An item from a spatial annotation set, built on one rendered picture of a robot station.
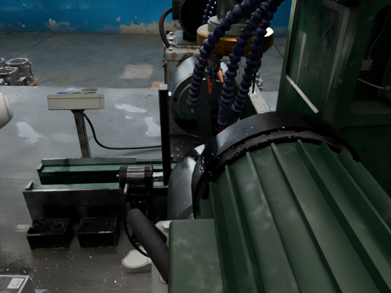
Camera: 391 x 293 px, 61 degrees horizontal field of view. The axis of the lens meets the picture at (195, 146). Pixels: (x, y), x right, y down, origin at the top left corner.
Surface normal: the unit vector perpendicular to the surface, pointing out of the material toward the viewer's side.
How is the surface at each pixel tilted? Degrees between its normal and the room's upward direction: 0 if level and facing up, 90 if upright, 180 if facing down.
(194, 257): 0
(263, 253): 40
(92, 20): 90
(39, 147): 0
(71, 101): 66
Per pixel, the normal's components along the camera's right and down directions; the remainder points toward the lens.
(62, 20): -0.04, 0.53
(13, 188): 0.01, -0.85
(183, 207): -0.72, -0.56
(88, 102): 0.06, 0.15
